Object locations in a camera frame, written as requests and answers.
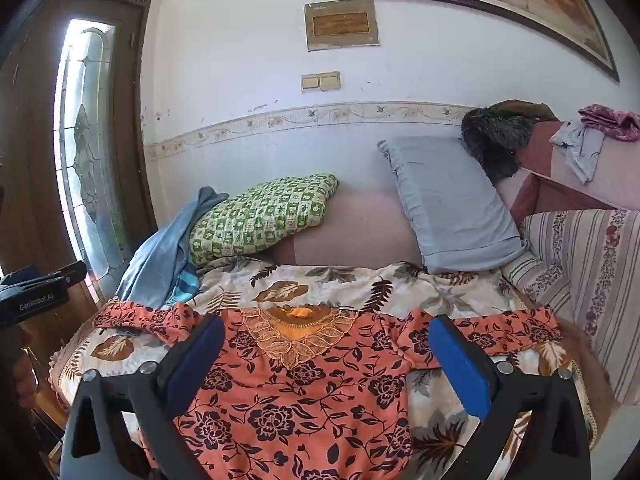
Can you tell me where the leaf print blanket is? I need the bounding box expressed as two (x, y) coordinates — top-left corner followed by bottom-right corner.
(49, 255), (598, 480)

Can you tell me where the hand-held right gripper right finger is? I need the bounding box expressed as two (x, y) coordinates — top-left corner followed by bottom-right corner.
(427, 314), (593, 480)

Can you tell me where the striped floral sofa cushion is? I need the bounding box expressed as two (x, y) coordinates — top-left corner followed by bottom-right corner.
(500, 207), (640, 407)

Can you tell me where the wooden door with stained glass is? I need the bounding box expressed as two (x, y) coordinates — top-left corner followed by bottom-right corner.
(0, 0), (161, 461)

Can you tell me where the light blue cloth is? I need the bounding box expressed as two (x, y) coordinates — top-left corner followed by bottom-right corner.
(115, 186), (231, 311)

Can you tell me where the pink maroon sofa backrest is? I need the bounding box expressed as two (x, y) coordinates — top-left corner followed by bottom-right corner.
(495, 120), (640, 221)

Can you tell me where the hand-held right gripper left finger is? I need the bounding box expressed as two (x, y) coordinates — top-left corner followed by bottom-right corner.
(60, 314), (226, 480)

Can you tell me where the beige light switch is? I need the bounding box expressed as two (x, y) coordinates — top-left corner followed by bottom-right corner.
(301, 71), (342, 93)

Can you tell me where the light grey garment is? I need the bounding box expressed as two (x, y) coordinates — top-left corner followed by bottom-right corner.
(549, 120), (607, 185)

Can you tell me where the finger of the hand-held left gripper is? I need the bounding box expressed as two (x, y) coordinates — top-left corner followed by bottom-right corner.
(47, 260), (87, 288)

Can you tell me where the framed wall plaque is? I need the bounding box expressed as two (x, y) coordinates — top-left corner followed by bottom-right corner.
(304, 0), (381, 52)

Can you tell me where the green checked pillow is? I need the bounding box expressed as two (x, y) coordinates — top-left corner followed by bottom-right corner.
(188, 173), (340, 269)

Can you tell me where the black furry cushion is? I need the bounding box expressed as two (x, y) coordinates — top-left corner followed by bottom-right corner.
(460, 107), (540, 186)

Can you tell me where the brown cloth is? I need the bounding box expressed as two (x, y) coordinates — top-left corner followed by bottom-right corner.
(489, 99), (558, 124)

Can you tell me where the person's left hand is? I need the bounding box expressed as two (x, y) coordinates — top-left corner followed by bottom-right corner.
(12, 345), (40, 408)

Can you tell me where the orange floral shirt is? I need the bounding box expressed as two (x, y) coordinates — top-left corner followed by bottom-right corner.
(94, 300), (563, 480)

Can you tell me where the pink quilted sofa cushion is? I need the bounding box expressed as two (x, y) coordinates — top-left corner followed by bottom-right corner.
(272, 180), (426, 268)

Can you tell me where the blue-grey pillow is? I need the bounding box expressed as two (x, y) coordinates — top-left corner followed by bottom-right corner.
(377, 135), (531, 276)

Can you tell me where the pink floral garment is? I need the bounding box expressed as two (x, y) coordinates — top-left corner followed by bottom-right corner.
(578, 103), (640, 142)

